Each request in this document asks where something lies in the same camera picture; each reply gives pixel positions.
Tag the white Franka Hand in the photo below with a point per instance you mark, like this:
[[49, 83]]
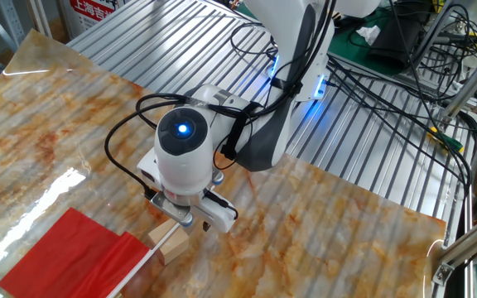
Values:
[[222, 213]]

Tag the red flag with white stick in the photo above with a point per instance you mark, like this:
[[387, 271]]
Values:
[[68, 256]]

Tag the white Franka Panda arm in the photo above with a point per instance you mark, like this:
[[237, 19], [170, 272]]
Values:
[[184, 165]]

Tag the light wooden cube block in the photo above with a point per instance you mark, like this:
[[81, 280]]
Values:
[[174, 248]]

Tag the orange marble pattern mat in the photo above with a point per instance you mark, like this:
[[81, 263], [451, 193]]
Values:
[[304, 232]]

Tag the green cutting mat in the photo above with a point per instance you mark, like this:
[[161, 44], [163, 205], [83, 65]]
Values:
[[346, 49]]

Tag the red sign with white text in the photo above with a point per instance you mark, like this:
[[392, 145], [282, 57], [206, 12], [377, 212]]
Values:
[[93, 12]]

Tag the crumpled white tissue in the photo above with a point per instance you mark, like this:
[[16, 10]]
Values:
[[369, 35]]

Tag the black fabric pouch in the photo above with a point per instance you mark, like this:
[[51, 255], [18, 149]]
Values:
[[396, 41]]

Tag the grey perforated rack upright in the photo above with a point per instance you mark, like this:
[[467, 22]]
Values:
[[8, 20]]

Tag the aluminium profile strut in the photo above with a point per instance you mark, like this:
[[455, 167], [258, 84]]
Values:
[[470, 87]]

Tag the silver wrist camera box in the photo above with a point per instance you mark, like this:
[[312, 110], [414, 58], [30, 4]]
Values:
[[172, 210]]

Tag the aluminium profile with corner bracket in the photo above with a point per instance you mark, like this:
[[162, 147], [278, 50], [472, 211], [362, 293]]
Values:
[[466, 244]]

